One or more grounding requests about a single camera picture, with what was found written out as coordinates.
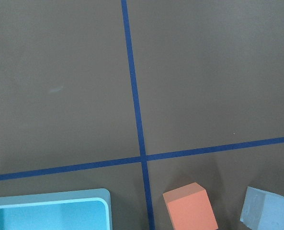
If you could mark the light blue block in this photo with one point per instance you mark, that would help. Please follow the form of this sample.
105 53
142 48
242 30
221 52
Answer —
262 210

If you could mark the orange block left side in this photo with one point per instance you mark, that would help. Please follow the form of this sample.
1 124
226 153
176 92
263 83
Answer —
189 208

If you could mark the blue tray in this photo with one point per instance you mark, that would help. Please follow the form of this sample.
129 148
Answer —
72 210

